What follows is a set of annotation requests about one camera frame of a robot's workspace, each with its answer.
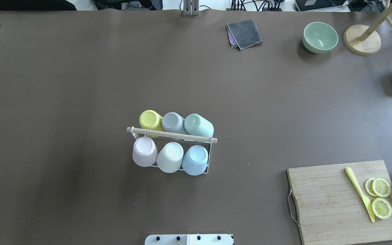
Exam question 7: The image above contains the white wire cup rack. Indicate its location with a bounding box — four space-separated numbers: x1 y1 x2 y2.
127 127 218 176

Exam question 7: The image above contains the light blue plastic cup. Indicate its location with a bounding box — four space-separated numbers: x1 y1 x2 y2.
182 145 208 176

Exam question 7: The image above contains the yellow plastic knife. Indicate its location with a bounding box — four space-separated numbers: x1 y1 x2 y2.
344 167 375 222

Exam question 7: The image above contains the pink plastic cup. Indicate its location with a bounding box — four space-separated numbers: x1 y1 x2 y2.
132 136 158 167

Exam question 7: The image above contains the wooden mug tree stand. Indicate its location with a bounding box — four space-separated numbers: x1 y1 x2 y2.
343 4 392 56

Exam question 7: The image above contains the grey plastic cup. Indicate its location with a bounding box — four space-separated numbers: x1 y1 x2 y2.
162 112 188 134

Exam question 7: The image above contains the cream white plastic cup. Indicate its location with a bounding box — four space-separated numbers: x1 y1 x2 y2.
157 142 184 173

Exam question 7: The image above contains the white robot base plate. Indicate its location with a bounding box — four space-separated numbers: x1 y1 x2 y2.
144 233 234 245

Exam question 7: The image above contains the purple folded cloth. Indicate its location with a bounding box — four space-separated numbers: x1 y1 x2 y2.
226 28 238 48

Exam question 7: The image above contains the grey folded cloth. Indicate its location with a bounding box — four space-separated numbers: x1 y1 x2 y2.
227 19 263 51

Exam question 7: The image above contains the mint green plastic cup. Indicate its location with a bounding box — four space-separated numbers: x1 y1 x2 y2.
184 113 214 138

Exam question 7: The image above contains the yellow plastic cup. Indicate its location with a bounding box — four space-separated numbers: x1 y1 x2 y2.
139 110 165 132

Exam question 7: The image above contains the green ceramic bowl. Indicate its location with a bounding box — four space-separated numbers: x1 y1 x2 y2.
302 22 339 54

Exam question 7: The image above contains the bamboo cutting board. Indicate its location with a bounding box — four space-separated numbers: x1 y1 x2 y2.
287 160 392 245

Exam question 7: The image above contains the lemon slice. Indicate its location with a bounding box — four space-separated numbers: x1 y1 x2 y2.
364 178 391 198
371 197 392 219

